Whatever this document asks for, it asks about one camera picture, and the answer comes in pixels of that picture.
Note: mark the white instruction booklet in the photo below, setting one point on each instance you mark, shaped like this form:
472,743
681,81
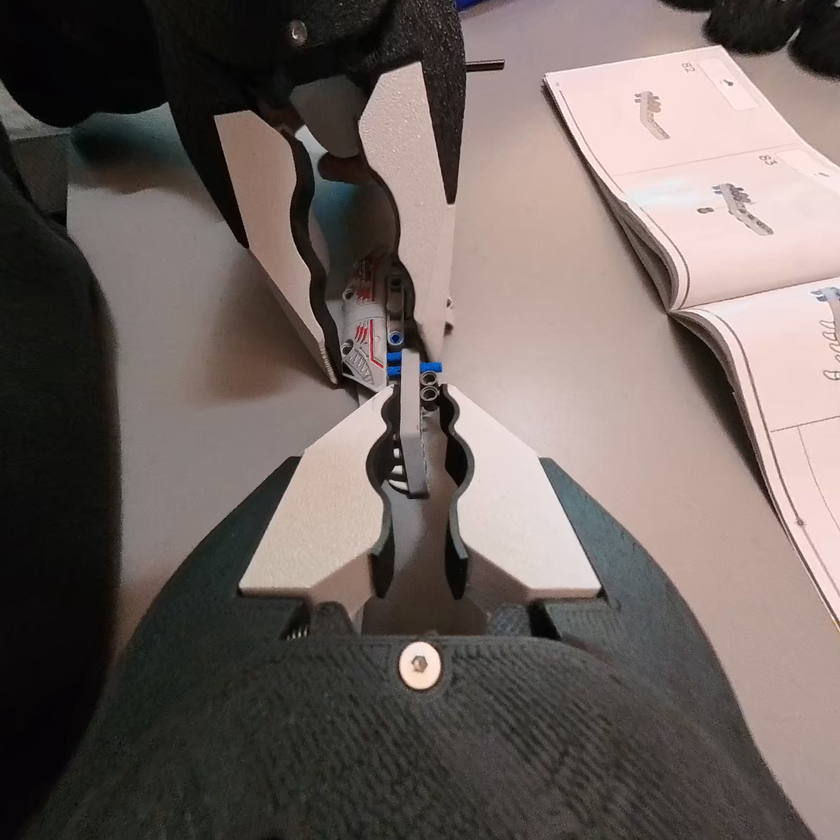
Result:
722,216

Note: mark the grey printed toy model part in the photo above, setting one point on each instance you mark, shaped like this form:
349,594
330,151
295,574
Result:
361,315

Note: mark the black toy tyre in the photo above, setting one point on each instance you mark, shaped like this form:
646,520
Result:
820,39
689,3
748,26

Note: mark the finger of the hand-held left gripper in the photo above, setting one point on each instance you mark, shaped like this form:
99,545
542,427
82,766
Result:
420,164
269,216

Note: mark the grey toy beam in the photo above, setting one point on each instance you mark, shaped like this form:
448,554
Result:
415,426

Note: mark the black toy axle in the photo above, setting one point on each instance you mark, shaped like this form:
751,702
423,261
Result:
487,64

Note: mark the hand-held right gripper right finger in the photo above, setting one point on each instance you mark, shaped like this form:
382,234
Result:
518,518

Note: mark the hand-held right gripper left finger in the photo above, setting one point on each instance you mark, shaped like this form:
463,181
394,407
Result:
308,518

